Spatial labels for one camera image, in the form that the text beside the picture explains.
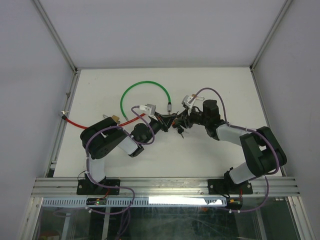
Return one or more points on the brass long-shackle padlock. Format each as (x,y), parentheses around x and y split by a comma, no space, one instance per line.
(197,97)

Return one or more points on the red cable lock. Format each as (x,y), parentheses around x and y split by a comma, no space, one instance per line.
(66,119)

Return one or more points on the white slotted cable duct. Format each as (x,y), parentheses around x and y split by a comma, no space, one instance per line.
(122,202)

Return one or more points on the green cable lock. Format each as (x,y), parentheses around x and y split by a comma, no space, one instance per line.
(147,90)

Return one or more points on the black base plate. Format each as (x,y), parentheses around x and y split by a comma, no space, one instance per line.
(224,188)
(86,187)

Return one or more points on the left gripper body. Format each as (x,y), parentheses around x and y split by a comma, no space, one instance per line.
(161,122)

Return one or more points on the brass padlock near red cable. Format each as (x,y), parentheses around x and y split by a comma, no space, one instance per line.
(114,117)

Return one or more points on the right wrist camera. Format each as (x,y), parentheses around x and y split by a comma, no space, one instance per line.
(188,101)

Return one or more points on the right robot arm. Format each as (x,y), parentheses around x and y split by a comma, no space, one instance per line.
(262,152)

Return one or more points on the orange black padlock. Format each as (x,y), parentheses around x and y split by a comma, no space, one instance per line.
(175,124)

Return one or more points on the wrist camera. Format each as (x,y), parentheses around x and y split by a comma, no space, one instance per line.
(148,109)
(188,101)

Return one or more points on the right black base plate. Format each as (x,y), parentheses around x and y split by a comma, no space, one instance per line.
(224,188)

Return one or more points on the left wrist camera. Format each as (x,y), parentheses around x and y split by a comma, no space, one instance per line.
(148,109)

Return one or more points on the aluminium front rail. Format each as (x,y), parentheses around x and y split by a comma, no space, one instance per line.
(279,186)

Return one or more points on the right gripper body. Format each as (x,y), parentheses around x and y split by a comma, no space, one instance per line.
(189,119)

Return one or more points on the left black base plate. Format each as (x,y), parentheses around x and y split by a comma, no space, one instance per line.
(86,187)

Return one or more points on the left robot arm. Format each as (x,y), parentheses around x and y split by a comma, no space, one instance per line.
(101,138)

